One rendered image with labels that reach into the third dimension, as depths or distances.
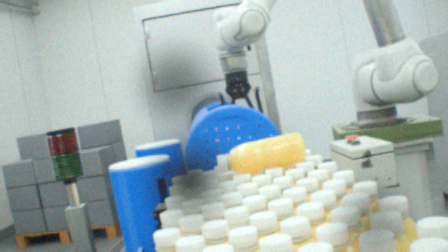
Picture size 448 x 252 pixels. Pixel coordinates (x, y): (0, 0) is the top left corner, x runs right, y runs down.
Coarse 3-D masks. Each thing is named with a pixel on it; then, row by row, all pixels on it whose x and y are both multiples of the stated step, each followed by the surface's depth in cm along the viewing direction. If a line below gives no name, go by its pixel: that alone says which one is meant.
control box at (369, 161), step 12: (336, 144) 120; (348, 144) 116; (360, 144) 112; (372, 144) 110; (384, 144) 107; (336, 156) 121; (348, 156) 110; (360, 156) 107; (372, 156) 107; (384, 156) 107; (348, 168) 112; (360, 168) 107; (372, 168) 107; (384, 168) 107; (360, 180) 107; (372, 180) 107; (384, 180) 108; (396, 180) 108
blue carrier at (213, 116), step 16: (208, 112) 141; (224, 112) 140; (240, 112) 141; (256, 112) 141; (192, 128) 141; (208, 128) 141; (224, 128) 141; (240, 128) 141; (256, 128) 141; (272, 128) 141; (192, 144) 141; (208, 144) 141; (224, 144) 141; (240, 144) 141; (192, 160) 141; (208, 160) 141
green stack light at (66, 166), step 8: (72, 152) 95; (80, 152) 97; (56, 160) 93; (64, 160) 93; (72, 160) 94; (80, 160) 96; (56, 168) 93; (64, 168) 93; (72, 168) 94; (80, 168) 95; (56, 176) 94; (64, 176) 93; (72, 176) 94
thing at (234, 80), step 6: (234, 72) 156; (240, 72) 156; (246, 72) 158; (228, 78) 157; (234, 78) 156; (240, 78) 156; (246, 78) 158; (228, 84) 159; (234, 84) 159; (240, 84) 159; (246, 84) 159; (228, 90) 159; (240, 90) 159; (246, 90) 159; (240, 96) 159
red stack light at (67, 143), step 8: (48, 136) 95; (56, 136) 93; (64, 136) 93; (72, 136) 94; (48, 144) 94; (56, 144) 93; (64, 144) 93; (72, 144) 94; (56, 152) 93; (64, 152) 93
